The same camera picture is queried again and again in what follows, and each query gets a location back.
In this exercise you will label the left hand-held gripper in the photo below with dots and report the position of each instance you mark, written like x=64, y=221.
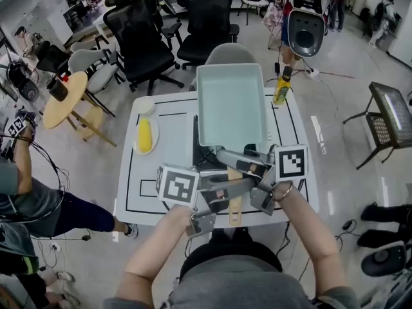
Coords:
x=178, y=185

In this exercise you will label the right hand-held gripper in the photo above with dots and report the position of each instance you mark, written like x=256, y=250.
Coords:
x=291, y=163

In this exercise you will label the white portable induction cooktop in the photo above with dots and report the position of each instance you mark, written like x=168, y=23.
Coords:
x=202, y=154

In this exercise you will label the person's right forearm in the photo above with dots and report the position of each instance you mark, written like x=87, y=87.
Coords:
x=309, y=237

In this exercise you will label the person's left forearm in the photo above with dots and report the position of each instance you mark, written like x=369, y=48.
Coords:
x=151, y=253

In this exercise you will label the person's black shorts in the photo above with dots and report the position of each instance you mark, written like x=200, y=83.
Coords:
x=231, y=253

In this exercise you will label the white table with black lines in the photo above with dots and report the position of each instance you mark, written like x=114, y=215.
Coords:
x=167, y=154

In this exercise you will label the white plate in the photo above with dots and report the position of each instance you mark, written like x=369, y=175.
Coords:
x=155, y=137

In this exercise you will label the yellow oil bottle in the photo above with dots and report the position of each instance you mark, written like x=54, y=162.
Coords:
x=282, y=90

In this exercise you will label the yellow corn cob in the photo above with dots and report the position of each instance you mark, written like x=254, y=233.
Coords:
x=145, y=135

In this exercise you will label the small white bowl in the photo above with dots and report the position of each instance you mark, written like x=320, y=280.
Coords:
x=147, y=105

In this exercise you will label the person's grey shirt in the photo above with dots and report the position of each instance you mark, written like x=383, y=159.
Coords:
x=238, y=291

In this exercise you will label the grey shell chair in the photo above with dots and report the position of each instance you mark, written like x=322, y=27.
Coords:
x=228, y=53

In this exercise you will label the white power strip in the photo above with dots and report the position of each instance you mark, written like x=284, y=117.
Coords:
x=55, y=246
x=313, y=73

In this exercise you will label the black power adapter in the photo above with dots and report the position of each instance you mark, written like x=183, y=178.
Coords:
x=347, y=225

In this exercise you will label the black office chair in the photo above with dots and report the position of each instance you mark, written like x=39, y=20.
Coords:
x=138, y=37
x=209, y=18

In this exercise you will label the dark grey white-rimmed pod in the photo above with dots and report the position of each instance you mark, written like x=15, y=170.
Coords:
x=305, y=37
x=383, y=259

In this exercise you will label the pink checked cloth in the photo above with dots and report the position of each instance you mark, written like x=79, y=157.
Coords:
x=273, y=14

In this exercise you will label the light grey chair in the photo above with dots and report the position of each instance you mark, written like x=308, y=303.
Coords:
x=103, y=76

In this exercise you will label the round wooden side table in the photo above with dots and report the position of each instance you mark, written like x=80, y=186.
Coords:
x=71, y=108

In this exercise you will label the black metal mesh chair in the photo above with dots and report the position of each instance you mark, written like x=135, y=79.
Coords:
x=394, y=124

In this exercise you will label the black jug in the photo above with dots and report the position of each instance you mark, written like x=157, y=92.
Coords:
x=58, y=90

